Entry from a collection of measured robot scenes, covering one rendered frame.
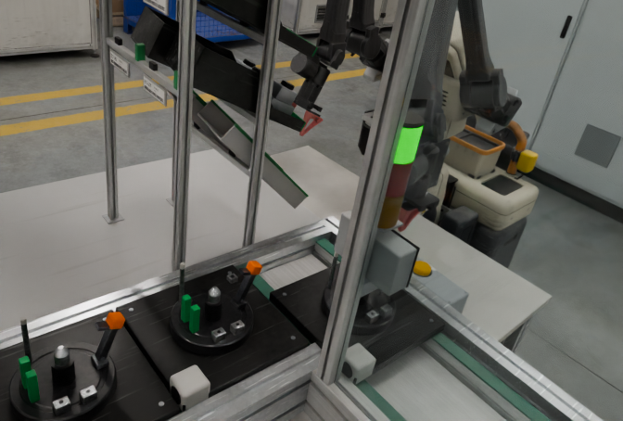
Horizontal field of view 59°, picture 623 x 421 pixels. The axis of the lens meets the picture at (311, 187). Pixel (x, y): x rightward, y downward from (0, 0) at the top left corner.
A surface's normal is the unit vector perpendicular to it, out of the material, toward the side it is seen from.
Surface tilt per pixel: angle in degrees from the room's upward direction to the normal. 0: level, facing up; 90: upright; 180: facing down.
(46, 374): 0
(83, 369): 0
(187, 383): 0
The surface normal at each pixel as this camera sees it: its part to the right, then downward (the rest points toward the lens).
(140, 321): 0.15, -0.86
